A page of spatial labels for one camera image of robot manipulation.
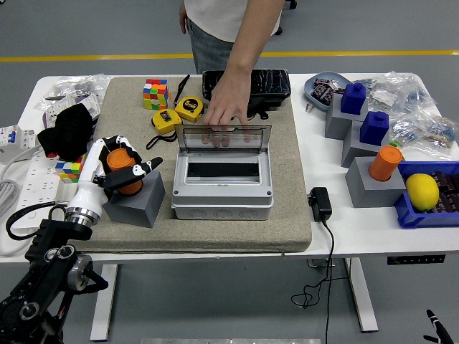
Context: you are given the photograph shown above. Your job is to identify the person's right hand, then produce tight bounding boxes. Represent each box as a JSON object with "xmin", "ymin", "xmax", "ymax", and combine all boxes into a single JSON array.
[{"xmin": 178, "ymin": 2, "xmax": 189, "ymax": 35}]

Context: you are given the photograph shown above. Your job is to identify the person's left hand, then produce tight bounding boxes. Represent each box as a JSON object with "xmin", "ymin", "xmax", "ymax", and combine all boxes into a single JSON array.
[{"xmin": 201, "ymin": 69, "xmax": 253, "ymax": 148}]

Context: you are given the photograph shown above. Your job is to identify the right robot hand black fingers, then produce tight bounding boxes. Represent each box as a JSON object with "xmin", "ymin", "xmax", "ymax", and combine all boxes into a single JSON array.
[{"xmin": 422, "ymin": 309, "xmax": 453, "ymax": 344}]

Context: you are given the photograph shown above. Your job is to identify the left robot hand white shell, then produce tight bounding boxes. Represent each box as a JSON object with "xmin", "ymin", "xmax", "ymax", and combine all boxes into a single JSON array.
[{"xmin": 66, "ymin": 134, "xmax": 164, "ymax": 221}]

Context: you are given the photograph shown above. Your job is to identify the orange cylinder battery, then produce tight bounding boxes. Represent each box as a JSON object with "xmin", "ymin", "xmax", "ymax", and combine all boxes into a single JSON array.
[{"xmin": 105, "ymin": 148, "xmax": 145, "ymax": 196}]

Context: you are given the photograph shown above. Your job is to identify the grey electrical box clear lid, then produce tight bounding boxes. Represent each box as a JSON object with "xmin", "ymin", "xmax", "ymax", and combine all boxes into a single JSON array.
[{"xmin": 171, "ymin": 123, "xmax": 275, "ymax": 221}]

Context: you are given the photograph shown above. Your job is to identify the small Rubik's cube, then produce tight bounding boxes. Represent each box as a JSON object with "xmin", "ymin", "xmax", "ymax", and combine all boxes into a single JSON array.
[{"xmin": 55, "ymin": 153, "xmax": 88, "ymax": 185}]

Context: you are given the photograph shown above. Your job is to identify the person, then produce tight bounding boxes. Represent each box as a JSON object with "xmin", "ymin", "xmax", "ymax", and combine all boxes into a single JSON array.
[{"xmin": 178, "ymin": 0, "xmax": 286, "ymax": 75}]

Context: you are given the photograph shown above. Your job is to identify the yellow tape measure 5m print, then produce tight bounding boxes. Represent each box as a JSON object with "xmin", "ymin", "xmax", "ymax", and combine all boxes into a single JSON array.
[{"xmin": 174, "ymin": 95, "xmax": 206, "ymax": 124}]

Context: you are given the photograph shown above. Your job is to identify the black wrapped device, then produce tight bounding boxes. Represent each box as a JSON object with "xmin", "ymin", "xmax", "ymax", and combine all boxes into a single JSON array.
[{"xmin": 202, "ymin": 67, "xmax": 292, "ymax": 121}]

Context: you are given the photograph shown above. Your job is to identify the black tweezers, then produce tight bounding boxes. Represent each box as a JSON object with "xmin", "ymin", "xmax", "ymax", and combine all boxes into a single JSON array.
[{"xmin": 174, "ymin": 74, "xmax": 191, "ymax": 109}]

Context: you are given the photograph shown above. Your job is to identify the black cloth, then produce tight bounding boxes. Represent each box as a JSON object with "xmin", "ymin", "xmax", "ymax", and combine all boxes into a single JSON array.
[{"xmin": 37, "ymin": 103, "xmax": 95, "ymax": 161}]

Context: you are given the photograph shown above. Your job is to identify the white power strip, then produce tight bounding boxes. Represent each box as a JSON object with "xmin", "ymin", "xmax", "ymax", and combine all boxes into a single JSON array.
[{"xmin": 11, "ymin": 151, "xmax": 69, "ymax": 231}]

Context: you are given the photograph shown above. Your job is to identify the grey block with round hole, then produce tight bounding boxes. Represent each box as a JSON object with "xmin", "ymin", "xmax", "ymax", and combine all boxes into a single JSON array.
[{"xmin": 101, "ymin": 169, "xmax": 166, "ymax": 229}]

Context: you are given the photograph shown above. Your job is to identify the black table control panel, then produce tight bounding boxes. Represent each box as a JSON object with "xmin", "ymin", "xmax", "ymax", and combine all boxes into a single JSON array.
[{"xmin": 386, "ymin": 254, "xmax": 447, "ymax": 266}]

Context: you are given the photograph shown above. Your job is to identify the large Rubik's cube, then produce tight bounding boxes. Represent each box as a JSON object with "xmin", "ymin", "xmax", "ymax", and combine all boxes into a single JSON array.
[{"xmin": 142, "ymin": 78, "xmax": 172, "ymax": 111}]

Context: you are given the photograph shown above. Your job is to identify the white circuit breaker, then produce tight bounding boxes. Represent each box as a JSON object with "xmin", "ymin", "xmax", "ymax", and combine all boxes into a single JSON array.
[{"xmin": 0, "ymin": 125, "xmax": 41, "ymax": 150}]

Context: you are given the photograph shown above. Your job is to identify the white table leg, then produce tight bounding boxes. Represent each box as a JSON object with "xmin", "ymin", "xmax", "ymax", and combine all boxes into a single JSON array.
[
  {"xmin": 89, "ymin": 264, "xmax": 120, "ymax": 342},
  {"xmin": 344, "ymin": 257, "xmax": 379, "ymax": 334}
]

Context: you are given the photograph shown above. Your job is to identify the light blue dish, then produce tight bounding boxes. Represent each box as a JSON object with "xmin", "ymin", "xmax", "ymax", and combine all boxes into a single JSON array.
[{"xmin": 303, "ymin": 71, "xmax": 354, "ymax": 108}]

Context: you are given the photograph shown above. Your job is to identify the black office chair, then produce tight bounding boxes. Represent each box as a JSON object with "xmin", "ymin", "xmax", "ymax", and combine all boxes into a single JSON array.
[{"xmin": 273, "ymin": 0, "xmax": 298, "ymax": 36}]

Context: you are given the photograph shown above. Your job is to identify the clear bag of parts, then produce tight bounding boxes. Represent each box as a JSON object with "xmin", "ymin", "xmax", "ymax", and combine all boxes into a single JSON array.
[
  {"xmin": 389, "ymin": 106, "xmax": 459, "ymax": 161},
  {"xmin": 35, "ymin": 72, "xmax": 113, "ymax": 112},
  {"xmin": 358, "ymin": 71, "xmax": 432, "ymax": 115}
]

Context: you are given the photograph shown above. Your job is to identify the blue plastic bin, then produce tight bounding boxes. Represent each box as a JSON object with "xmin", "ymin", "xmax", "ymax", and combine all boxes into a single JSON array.
[{"xmin": 393, "ymin": 160, "xmax": 459, "ymax": 230}]

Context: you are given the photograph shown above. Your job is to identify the blue plastic block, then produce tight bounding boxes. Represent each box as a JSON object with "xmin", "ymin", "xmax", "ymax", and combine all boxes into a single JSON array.
[
  {"xmin": 359, "ymin": 110, "xmax": 391, "ymax": 147},
  {"xmin": 340, "ymin": 82, "xmax": 368, "ymax": 117}
]

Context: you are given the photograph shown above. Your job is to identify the brown components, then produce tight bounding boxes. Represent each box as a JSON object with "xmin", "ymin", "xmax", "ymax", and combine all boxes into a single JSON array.
[{"xmin": 429, "ymin": 171, "xmax": 459, "ymax": 216}]

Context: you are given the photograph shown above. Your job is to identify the grey-brown mat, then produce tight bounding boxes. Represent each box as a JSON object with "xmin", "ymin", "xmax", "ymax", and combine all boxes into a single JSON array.
[{"xmin": 62, "ymin": 75, "xmax": 313, "ymax": 254}]

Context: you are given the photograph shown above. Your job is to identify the yellow lemon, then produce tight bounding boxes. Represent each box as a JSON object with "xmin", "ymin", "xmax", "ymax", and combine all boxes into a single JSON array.
[{"xmin": 404, "ymin": 173, "xmax": 440, "ymax": 211}]

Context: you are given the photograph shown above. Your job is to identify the black power adapter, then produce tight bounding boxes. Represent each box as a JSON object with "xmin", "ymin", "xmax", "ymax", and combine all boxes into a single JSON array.
[{"xmin": 307, "ymin": 186, "xmax": 333, "ymax": 223}]

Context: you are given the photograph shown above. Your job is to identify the orange cylinder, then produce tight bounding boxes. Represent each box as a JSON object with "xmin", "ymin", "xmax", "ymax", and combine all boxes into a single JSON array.
[{"xmin": 368, "ymin": 144, "xmax": 404, "ymax": 182}]

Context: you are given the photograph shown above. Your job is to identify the yellow tape measure black strap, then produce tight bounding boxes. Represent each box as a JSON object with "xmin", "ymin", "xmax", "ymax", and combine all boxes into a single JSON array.
[{"xmin": 146, "ymin": 108, "xmax": 184, "ymax": 151}]

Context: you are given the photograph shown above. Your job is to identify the black adapter cord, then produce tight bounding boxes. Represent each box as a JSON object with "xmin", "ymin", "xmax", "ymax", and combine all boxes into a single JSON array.
[{"xmin": 290, "ymin": 217, "xmax": 351, "ymax": 344}]

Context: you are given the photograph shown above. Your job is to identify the metal bracket under table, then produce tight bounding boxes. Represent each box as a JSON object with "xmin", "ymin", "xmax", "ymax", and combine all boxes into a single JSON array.
[{"xmin": 307, "ymin": 258, "xmax": 336, "ymax": 269}]

